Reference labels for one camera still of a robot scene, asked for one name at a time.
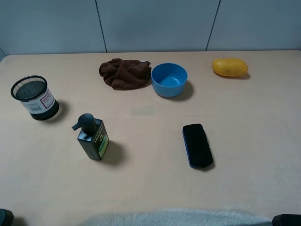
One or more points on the black mesh pen holder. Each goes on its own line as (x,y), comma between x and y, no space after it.
(33,93)

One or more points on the black robot base left corner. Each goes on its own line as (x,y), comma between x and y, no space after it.
(6,217)

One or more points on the black robot base right corner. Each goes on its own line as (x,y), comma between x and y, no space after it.
(287,220)

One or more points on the blue plastic bowl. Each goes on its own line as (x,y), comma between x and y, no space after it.
(168,79)

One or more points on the brown crumpled cloth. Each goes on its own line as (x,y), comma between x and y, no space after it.
(122,74)

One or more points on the black whiteboard eraser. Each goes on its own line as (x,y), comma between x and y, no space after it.
(197,146)

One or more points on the dark green pump bottle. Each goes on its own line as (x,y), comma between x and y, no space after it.
(92,137)

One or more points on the yellow mango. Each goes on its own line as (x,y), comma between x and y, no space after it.
(230,67)

